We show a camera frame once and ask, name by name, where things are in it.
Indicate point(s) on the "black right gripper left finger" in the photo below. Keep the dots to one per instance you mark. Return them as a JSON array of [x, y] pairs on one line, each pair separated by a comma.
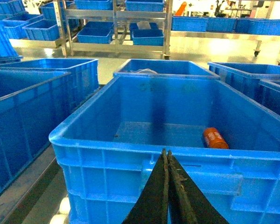
[[152, 204]]

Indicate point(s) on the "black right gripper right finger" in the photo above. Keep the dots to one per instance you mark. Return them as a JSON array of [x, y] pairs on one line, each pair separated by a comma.
[[187, 203]]

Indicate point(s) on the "orange cylindrical cap 4680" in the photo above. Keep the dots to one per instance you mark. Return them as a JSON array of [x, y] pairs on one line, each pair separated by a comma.
[[213, 139]]

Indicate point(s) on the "blue plastic bin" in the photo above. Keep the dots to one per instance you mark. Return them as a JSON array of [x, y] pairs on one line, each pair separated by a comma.
[[269, 95], [108, 148], [32, 104]]

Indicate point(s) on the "rear stainless steel cart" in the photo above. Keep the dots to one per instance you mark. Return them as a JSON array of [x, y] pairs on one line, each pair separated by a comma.
[[115, 26]]

